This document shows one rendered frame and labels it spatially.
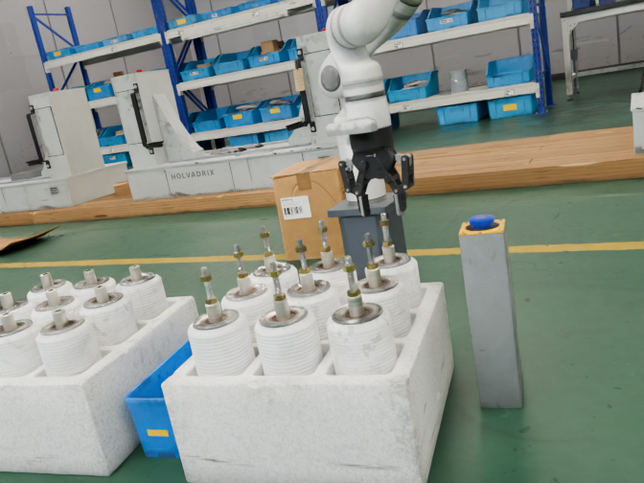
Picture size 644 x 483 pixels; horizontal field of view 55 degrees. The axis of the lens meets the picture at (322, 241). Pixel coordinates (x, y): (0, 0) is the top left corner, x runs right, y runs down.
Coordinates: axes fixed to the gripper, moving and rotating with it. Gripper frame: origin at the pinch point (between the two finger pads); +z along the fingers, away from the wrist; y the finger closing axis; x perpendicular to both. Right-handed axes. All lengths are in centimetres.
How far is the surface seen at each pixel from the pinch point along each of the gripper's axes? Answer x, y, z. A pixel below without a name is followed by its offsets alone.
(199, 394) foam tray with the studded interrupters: 36.6, 15.8, 18.9
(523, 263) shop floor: -70, -2, 35
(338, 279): 6.0, 7.7, 11.5
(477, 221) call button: 1.8, -17.8, 2.4
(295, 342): 28.8, 1.7, 12.6
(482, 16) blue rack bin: -428, 121, -47
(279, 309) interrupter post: 26.9, 5.1, 8.2
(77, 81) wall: -466, 702, -75
